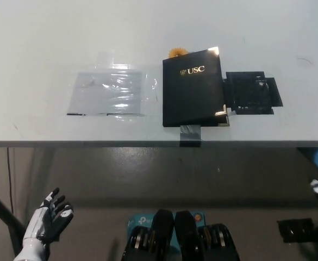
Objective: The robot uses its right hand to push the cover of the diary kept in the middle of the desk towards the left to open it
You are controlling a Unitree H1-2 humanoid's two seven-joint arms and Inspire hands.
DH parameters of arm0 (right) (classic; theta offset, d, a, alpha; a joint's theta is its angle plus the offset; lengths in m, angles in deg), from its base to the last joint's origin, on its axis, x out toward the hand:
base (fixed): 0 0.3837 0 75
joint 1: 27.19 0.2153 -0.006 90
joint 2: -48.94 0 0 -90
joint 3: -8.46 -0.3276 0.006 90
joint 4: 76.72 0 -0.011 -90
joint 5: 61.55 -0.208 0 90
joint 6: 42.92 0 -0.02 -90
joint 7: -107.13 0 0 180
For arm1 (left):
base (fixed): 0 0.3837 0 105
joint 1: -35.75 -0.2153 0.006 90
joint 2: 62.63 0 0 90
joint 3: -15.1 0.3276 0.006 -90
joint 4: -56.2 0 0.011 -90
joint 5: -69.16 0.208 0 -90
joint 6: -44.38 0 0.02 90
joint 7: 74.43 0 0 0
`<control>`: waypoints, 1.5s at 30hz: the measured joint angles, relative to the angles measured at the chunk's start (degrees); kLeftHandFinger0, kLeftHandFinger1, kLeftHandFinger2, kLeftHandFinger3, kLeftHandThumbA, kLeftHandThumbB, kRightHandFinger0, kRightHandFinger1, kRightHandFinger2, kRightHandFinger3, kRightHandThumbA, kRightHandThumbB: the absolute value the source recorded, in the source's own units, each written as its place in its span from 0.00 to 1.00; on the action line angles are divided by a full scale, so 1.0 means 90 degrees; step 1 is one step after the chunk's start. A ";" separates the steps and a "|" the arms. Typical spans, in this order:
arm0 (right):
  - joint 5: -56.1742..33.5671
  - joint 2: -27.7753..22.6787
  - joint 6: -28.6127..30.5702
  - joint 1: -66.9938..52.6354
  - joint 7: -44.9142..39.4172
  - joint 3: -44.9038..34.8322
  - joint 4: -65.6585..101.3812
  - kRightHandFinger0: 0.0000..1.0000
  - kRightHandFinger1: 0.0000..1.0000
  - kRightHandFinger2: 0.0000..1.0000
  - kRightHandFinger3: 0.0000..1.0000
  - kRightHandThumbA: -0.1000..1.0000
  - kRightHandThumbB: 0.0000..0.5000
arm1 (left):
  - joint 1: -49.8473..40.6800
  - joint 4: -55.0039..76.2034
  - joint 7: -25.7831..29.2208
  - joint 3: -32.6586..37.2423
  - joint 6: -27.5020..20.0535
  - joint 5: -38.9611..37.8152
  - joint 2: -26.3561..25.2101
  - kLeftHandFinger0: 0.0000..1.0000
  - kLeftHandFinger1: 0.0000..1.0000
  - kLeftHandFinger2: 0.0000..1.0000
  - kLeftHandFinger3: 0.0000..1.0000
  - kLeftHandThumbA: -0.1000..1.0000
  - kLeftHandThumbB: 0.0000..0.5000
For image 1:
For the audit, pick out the grey tape strip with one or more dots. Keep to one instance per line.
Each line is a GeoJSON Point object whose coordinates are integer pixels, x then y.
{"type": "Point", "coordinates": [190, 134]}

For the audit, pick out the clear plastic film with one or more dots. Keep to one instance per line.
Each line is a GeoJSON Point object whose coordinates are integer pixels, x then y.
{"type": "Point", "coordinates": [148, 84]}

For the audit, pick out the orange tassel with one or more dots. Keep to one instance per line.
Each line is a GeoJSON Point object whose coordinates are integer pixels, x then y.
{"type": "Point", "coordinates": [176, 52]}

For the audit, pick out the teal TP-Link box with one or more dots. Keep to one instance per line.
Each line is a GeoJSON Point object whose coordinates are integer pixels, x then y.
{"type": "Point", "coordinates": [139, 223]}

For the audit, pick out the black flat tray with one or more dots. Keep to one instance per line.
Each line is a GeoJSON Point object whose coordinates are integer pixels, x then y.
{"type": "Point", "coordinates": [248, 92]}

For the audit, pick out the black USC diary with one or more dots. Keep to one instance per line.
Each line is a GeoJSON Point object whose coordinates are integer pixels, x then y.
{"type": "Point", "coordinates": [191, 95]}

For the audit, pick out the clear plastic sheet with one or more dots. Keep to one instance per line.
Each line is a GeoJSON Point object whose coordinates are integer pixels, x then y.
{"type": "Point", "coordinates": [101, 92]}

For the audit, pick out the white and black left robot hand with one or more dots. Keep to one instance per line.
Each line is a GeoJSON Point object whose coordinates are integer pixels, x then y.
{"type": "Point", "coordinates": [48, 217]}

